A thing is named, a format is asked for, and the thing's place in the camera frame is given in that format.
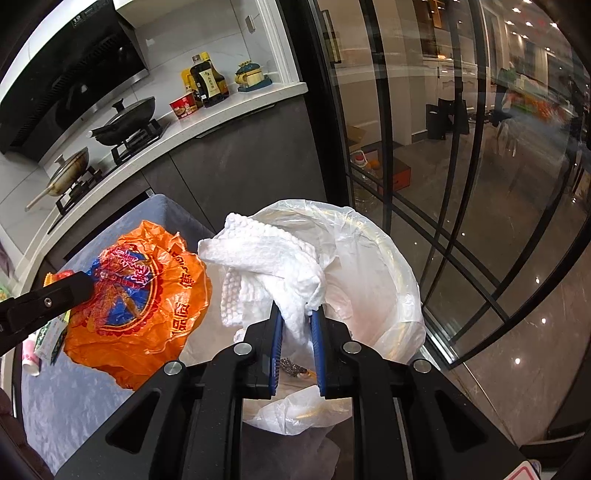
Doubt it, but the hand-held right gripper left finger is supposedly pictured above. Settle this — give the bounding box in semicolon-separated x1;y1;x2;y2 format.
55;302;283;480

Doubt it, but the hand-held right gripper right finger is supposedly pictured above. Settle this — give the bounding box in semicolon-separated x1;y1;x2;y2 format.
310;308;529;480

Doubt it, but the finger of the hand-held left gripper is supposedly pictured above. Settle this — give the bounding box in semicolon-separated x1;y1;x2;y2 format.
0;272;96;356

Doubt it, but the green carton box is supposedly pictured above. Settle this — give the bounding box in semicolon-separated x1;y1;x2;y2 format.
34;314;70;365

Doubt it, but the pink patterned paper cup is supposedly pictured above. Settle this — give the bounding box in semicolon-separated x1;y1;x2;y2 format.
21;335;44;377

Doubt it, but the white paper towel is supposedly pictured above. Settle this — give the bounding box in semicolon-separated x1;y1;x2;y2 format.
198;212;328;342

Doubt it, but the trash bin with white liner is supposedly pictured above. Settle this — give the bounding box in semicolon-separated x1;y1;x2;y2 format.
178;199;426;437

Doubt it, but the orange printed plastic bag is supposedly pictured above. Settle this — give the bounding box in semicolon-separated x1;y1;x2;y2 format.
62;220;213;391

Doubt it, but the frying pan with glass lid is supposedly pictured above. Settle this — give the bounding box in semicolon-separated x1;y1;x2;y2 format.
25;148;90;210

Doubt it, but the black gas stove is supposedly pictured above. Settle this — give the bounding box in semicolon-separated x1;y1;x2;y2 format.
46;117;169;234

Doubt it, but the orange cardboard box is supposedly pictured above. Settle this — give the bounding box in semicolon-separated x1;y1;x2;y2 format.
378;159;411;195

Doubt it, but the black wok with lid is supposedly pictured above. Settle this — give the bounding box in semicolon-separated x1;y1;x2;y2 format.
88;96;158;146

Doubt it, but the black framed glass door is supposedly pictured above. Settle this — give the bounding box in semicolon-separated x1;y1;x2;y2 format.
277;0;591;370

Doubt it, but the black range hood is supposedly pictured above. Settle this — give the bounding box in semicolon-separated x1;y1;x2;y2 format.
0;9;149;164

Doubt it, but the white kitchen counter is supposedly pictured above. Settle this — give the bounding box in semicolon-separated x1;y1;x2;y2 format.
0;82;309;296

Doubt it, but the red instant noodle cup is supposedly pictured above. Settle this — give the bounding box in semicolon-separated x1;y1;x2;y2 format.
169;95;198;121

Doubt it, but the blue and yellow pot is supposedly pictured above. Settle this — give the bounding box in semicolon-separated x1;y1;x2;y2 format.
235;59;273;93

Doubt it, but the dark soy sauce bottle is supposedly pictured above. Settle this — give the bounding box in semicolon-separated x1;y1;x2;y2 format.
190;55;230;109

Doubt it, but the black chair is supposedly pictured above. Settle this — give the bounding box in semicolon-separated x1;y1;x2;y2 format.
426;98;469;139

